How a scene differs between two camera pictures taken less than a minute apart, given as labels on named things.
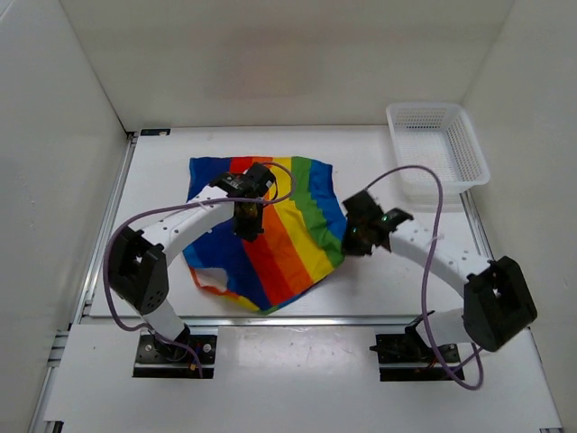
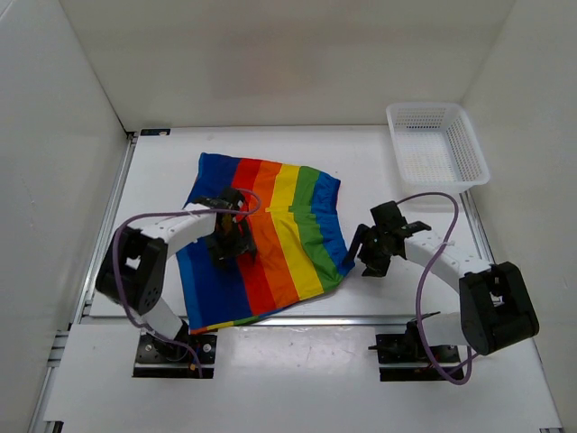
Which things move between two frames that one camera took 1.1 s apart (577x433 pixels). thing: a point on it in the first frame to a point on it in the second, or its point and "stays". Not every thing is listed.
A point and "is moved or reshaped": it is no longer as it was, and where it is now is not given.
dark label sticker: x=154 y=132 stays
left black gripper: x=250 y=233 to x=242 y=244
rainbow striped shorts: x=302 y=237 is moved or reshaped
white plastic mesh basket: x=441 y=136 stays
